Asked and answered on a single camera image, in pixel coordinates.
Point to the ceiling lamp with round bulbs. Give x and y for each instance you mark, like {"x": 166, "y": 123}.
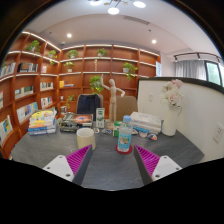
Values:
{"x": 113, "y": 10}

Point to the clear blue-capped water bottle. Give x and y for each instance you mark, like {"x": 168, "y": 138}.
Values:
{"x": 125, "y": 136}

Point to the ceiling air vent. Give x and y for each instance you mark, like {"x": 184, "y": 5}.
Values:
{"x": 136, "y": 20}

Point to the white wall socket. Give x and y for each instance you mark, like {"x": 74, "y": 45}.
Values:
{"x": 150, "y": 97}
{"x": 218, "y": 133}

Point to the white vase with flowers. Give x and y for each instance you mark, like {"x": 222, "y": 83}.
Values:
{"x": 170, "y": 121}

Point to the orange wooden shelf unit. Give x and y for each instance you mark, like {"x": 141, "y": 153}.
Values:
{"x": 50, "y": 83}

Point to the stack of dark books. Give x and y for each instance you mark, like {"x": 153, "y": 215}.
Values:
{"x": 76, "y": 121}

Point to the wooden artist mannequin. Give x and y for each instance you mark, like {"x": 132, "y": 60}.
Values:
{"x": 113, "y": 100}

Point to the green and white box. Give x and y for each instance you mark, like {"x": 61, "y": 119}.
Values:
{"x": 115, "y": 128}

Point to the stack of colourful books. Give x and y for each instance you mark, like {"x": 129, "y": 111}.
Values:
{"x": 42, "y": 122}

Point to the white partition with dark top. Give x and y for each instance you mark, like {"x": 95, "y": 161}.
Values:
{"x": 196, "y": 123}

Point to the small green-white carton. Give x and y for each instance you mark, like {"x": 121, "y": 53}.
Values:
{"x": 100, "y": 117}

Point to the black ceiling track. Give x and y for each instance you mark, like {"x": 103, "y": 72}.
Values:
{"x": 196, "y": 55}

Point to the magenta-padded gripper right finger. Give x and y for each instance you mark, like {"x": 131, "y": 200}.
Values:
{"x": 164, "y": 166}

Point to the window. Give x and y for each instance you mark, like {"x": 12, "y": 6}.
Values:
{"x": 213, "y": 73}

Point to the grey curtain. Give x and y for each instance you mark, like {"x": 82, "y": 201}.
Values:
{"x": 190, "y": 70}

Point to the dark office chair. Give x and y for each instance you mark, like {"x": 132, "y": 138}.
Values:
{"x": 88, "y": 104}

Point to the tan chair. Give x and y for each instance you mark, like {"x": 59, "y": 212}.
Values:
{"x": 128, "y": 106}

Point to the cream ceramic mug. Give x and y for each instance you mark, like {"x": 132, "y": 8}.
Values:
{"x": 86, "y": 140}

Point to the round recessed ceiling light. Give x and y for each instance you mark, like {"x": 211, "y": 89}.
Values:
{"x": 153, "y": 41}
{"x": 69, "y": 35}

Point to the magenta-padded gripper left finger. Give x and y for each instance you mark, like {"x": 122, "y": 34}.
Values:
{"x": 61, "y": 166}

